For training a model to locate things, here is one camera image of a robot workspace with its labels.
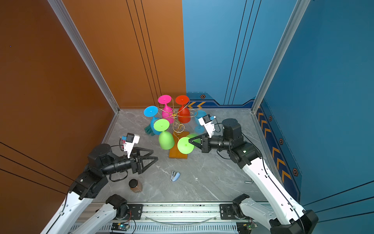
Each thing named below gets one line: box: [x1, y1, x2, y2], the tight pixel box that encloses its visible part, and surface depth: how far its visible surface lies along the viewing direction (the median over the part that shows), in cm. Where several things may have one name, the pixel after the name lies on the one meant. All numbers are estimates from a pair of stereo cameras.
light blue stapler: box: [169, 170, 181, 182], surface depth 85 cm
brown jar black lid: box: [128, 178, 143, 194], surface depth 76 cm
